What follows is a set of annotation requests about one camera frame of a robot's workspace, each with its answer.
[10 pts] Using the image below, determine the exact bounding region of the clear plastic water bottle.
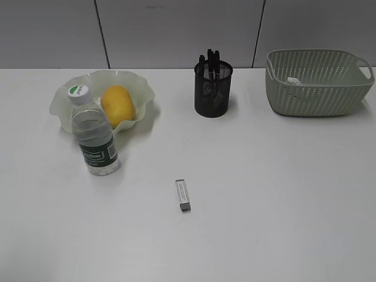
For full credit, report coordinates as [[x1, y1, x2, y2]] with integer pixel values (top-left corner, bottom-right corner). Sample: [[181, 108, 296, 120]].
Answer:
[[67, 84, 120, 176]]

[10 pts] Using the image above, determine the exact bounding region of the black marker pen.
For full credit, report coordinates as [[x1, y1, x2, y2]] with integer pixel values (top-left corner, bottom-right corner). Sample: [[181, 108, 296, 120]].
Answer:
[[207, 49, 214, 79], [199, 55, 205, 77], [214, 50, 220, 80]]

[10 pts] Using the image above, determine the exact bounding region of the pale green plastic basket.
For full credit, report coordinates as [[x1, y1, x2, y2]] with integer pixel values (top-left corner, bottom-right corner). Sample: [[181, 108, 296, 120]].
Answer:
[[266, 49, 375, 117]]

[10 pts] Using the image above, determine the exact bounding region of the yellow mango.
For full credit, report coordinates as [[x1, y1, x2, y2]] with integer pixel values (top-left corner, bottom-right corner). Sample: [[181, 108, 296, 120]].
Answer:
[[100, 85, 135, 127]]

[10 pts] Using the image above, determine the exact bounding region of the grey white eraser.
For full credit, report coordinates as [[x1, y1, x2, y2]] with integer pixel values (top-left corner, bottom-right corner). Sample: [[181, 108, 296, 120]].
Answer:
[[213, 92, 225, 108], [175, 179, 191, 212]]

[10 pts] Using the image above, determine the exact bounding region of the pale green wavy glass plate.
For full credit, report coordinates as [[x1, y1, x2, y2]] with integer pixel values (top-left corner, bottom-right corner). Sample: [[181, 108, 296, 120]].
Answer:
[[49, 70, 154, 134]]

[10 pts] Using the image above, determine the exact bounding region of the waste paper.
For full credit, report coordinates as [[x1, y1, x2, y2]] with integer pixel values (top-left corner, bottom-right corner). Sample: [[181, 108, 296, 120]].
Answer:
[[286, 77, 301, 85]]

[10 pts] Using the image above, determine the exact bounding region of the black mesh pen holder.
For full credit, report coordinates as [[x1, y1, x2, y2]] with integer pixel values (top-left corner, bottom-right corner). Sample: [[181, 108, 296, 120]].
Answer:
[[194, 60, 233, 118]]

